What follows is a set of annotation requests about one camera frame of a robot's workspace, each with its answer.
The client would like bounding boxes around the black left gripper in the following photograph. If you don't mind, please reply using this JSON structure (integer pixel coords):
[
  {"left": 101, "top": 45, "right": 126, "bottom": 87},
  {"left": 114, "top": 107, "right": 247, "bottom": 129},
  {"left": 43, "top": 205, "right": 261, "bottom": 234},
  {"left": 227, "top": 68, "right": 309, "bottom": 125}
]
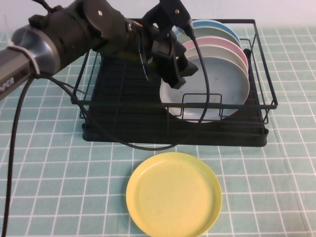
[{"left": 147, "top": 26, "right": 198, "bottom": 89}]

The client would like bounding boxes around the grey blue plate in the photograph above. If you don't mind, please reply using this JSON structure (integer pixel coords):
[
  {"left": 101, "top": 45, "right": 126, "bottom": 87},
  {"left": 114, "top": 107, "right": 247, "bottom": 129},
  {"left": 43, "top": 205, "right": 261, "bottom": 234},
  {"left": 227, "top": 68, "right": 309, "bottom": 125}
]
[{"left": 159, "top": 56, "right": 250, "bottom": 124}]

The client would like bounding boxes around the cream white plate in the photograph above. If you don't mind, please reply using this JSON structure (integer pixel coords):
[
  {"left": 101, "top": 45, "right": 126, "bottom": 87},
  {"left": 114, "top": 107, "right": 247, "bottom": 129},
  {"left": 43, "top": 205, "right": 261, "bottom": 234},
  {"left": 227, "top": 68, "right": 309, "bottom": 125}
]
[{"left": 184, "top": 45, "right": 249, "bottom": 78}]

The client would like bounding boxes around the pale green plate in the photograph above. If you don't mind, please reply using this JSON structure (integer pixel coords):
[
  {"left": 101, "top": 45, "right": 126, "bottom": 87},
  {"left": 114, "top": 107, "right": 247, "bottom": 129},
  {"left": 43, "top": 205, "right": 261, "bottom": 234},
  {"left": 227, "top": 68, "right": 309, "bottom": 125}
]
[{"left": 175, "top": 27, "right": 242, "bottom": 50}]

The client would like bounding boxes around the pink plate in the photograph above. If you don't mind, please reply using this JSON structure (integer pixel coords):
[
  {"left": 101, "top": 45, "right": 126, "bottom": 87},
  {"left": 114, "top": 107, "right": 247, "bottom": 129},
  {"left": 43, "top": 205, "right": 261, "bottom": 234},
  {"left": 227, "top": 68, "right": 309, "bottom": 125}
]
[{"left": 182, "top": 36, "right": 248, "bottom": 69}]

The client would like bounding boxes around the yellow plate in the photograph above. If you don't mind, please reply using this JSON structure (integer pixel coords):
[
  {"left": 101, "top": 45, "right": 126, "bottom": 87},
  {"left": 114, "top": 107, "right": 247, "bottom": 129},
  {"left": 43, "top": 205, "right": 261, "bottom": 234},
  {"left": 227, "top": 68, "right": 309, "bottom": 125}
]
[{"left": 125, "top": 152, "right": 223, "bottom": 237}]

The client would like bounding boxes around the black plastic drain tray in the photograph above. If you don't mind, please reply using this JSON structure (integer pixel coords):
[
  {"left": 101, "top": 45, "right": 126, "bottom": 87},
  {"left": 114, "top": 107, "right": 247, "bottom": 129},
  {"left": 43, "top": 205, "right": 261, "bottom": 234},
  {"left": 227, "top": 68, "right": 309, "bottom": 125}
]
[{"left": 82, "top": 53, "right": 269, "bottom": 148}]

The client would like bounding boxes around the white zip tie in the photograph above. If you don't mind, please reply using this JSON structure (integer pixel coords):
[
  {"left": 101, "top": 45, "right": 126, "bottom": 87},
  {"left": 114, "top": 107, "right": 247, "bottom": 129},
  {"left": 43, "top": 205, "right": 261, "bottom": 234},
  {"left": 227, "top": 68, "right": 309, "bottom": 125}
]
[{"left": 6, "top": 39, "right": 41, "bottom": 78}]

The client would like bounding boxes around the green checked tablecloth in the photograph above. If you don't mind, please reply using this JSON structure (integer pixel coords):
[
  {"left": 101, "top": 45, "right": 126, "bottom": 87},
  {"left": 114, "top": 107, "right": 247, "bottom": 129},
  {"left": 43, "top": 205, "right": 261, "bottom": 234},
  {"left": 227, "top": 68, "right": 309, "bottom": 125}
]
[{"left": 0, "top": 26, "right": 316, "bottom": 237}]

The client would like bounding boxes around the black camera cable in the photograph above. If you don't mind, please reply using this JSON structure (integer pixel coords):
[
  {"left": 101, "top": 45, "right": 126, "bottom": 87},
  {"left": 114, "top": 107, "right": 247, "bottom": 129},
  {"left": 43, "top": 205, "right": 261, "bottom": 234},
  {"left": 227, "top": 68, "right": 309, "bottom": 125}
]
[{"left": 0, "top": 23, "right": 211, "bottom": 237}]

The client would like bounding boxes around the thin blue wire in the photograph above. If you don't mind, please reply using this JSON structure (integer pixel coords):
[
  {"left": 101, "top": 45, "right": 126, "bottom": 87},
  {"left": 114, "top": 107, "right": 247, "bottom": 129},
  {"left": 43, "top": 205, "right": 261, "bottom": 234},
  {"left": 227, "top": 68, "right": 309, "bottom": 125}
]
[{"left": 137, "top": 21, "right": 152, "bottom": 82}]

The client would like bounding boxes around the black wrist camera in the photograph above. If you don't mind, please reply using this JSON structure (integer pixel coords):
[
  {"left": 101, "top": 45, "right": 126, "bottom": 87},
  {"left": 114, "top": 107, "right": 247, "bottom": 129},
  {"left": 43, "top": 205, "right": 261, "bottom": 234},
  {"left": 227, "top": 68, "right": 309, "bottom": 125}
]
[{"left": 142, "top": 0, "right": 196, "bottom": 40}]

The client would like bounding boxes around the black wire dish rack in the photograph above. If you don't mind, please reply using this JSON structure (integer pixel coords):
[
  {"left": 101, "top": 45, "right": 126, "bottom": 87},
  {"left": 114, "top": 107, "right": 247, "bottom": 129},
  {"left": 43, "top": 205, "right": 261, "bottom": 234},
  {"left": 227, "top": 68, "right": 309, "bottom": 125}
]
[{"left": 70, "top": 17, "right": 278, "bottom": 125}]

